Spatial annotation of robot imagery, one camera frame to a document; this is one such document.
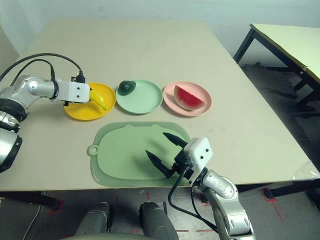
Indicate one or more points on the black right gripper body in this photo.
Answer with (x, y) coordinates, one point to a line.
(183, 163)

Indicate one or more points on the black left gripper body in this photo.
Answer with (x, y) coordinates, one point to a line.
(69, 103)

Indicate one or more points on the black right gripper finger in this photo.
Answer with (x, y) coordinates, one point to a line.
(158, 161)
(175, 139)

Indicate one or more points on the yellow toy banana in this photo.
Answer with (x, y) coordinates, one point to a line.
(98, 98)

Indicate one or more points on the red toy watermelon slice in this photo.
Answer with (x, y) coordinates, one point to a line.
(188, 98)

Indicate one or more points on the dark green toy avocado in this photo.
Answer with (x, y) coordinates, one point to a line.
(126, 88)

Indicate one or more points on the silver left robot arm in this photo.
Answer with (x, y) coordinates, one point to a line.
(15, 100)

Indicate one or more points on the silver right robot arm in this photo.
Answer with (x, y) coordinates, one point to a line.
(225, 200)

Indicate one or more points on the yellow plastic plate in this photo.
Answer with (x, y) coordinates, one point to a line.
(82, 112)

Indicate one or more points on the pink plastic plate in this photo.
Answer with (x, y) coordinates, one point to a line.
(172, 105)

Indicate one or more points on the green silicone cutting mat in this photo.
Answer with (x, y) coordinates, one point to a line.
(120, 155)

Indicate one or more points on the green plastic plate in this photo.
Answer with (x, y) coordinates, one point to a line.
(142, 100)

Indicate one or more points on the grey right robot leg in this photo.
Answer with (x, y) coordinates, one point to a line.
(157, 220)

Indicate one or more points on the grey robot leg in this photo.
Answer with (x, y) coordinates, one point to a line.
(93, 220)
(157, 220)

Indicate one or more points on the grey left robot leg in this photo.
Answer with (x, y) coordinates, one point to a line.
(93, 220)

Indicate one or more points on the black table leg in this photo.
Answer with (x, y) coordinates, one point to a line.
(30, 198)
(287, 188)

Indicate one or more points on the clear plastic sheet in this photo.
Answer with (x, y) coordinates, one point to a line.
(307, 171)

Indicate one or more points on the side table with black legs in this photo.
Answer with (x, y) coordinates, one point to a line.
(287, 40)

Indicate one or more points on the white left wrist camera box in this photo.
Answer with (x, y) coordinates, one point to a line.
(72, 91)

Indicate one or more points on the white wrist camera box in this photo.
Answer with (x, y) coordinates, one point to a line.
(72, 91)
(200, 152)

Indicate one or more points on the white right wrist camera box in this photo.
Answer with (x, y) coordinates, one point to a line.
(200, 152)

